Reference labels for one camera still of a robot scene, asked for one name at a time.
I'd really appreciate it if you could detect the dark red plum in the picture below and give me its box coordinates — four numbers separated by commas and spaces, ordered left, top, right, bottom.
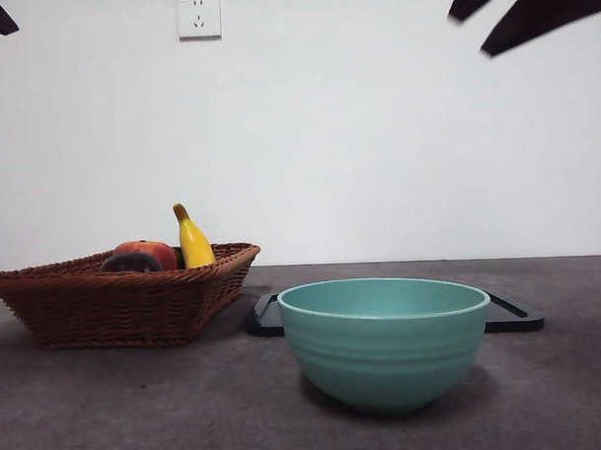
97, 252, 164, 273

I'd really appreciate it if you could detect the teal ribbed bowl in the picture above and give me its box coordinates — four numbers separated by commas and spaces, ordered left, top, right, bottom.
275, 272, 495, 417

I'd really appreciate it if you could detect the red orange peach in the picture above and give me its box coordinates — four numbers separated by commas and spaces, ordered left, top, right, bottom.
113, 237, 179, 273

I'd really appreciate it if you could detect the yellow banana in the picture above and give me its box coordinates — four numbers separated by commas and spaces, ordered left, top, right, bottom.
172, 201, 218, 270

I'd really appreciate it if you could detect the brown wicker basket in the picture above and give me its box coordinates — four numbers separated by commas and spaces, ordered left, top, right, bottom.
0, 241, 265, 354

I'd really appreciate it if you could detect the black rectangular tray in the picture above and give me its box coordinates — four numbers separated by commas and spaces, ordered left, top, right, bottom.
243, 282, 545, 342

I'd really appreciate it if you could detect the white wall power socket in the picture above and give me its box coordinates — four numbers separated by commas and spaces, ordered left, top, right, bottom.
176, 0, 223, 41

